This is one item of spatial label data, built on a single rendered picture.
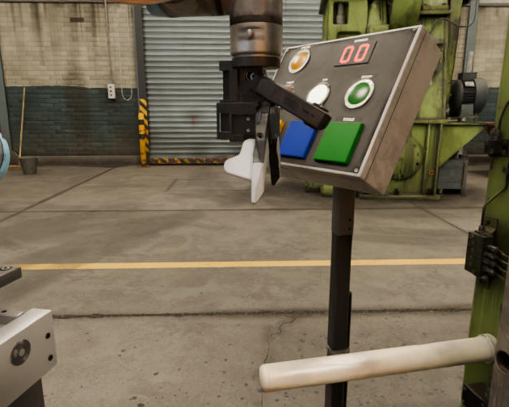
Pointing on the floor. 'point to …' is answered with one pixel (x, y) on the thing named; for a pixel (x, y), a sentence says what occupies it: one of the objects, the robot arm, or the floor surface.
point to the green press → (457, 108)
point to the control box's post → (339, 282)
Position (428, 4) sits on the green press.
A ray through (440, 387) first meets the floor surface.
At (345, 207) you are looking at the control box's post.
